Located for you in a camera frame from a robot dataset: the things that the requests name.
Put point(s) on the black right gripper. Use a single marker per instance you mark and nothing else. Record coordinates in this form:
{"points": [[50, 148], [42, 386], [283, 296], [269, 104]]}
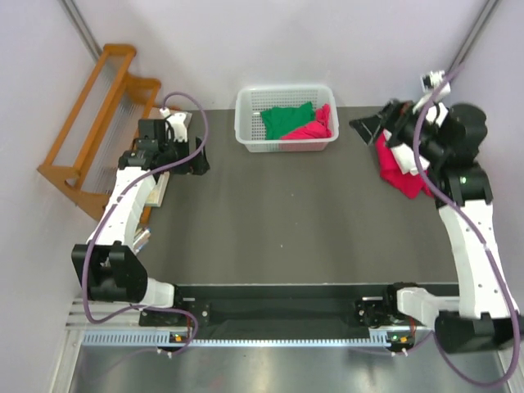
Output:
{"points": [[394, 116]]}

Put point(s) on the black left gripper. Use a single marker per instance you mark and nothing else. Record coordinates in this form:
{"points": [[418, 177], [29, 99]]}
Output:
{"points": [[191, 155]]}

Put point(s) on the white t-shirt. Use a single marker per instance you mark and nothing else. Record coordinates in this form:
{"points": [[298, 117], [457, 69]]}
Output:
{"points": [[404, 157]]}

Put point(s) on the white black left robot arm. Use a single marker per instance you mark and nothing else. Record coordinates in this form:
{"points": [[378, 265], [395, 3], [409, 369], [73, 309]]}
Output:
{"points": [[107, 265]]}

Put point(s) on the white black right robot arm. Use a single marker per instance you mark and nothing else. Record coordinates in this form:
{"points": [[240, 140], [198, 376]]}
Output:
{"points": [[484, 315]]}

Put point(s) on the stack of folded pink shirts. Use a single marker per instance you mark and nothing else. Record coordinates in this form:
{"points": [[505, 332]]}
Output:
{"points": [[408, 184]]}

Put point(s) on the pink t-shirt in basket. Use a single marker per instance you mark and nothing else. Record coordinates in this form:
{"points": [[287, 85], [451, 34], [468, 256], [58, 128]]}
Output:
{"points": [[315, 129]]}

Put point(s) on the yellow picture book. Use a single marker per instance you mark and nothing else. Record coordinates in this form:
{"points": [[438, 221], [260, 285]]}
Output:
{"points": [[157, 194]]}

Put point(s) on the white plastic laundry basket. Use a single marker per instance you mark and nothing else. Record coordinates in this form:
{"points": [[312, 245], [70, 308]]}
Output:
{"points": [[249, 127]]}

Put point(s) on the brown cardboard sheet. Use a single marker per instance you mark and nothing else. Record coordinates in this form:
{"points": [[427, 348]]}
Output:
{"points": [[159, 113]]}

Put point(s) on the green t-shirt in basket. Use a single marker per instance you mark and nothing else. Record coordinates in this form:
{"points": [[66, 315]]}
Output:
{"points": [[280, 121]]}

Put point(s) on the bundle of marker pens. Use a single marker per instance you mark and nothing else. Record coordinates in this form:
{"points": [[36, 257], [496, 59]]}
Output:
{"points": [[141, 238]]}

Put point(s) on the orange wooden rack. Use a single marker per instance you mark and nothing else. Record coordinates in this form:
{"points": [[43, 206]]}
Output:
{"points": [[101, 125]]}

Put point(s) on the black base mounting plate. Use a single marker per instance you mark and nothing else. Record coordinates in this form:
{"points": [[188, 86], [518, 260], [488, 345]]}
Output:
{"points": [[287, 311]]}

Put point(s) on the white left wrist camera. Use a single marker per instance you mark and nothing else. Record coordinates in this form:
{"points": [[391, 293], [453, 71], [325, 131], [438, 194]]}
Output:
{"points": [[176, 129]]}

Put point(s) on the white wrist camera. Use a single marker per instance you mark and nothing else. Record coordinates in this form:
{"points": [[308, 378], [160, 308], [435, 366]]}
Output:
{"points": [[176, 129], [437, 112]]}

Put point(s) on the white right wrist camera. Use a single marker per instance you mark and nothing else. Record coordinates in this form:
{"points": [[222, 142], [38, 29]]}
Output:
{"points": [[437, 112]]}

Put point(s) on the aluminium frame rail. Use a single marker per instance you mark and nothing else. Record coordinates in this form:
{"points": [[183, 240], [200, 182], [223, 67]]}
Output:
{"points": [[173, 331]]}

